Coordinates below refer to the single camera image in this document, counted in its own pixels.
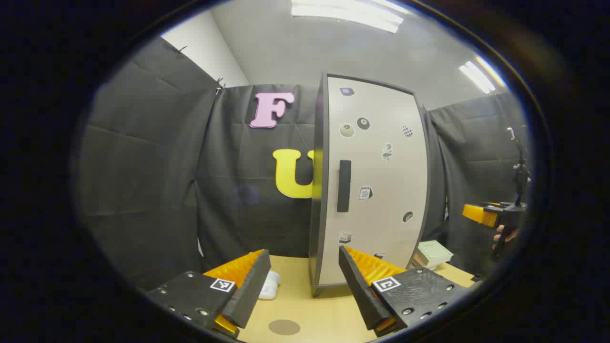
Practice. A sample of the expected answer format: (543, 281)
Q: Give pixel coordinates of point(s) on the large ceiling light panel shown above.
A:
(348, 14)

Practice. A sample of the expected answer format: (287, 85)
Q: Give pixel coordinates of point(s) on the small white object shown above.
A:
(271, 286)

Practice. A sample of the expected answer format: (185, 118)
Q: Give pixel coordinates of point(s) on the round brown coaster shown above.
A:
(284, 327)

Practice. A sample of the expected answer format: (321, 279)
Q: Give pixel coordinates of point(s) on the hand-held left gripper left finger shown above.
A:
(250, 290)

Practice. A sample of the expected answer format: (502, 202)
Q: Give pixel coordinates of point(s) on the black tripod stand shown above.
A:
(520, 171)

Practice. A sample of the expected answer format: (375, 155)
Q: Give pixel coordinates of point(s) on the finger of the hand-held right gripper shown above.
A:
(479, 215)

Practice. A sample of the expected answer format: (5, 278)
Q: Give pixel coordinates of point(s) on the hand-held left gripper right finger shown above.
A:
(360, 290)

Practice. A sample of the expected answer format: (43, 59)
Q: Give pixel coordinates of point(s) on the black backdrop cloth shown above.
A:
(143, 166)

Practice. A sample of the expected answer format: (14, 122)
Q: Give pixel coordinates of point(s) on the pale green book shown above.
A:
(433, 251)

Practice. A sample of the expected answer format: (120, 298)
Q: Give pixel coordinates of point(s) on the dark grey cabinet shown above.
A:
(317, 228)

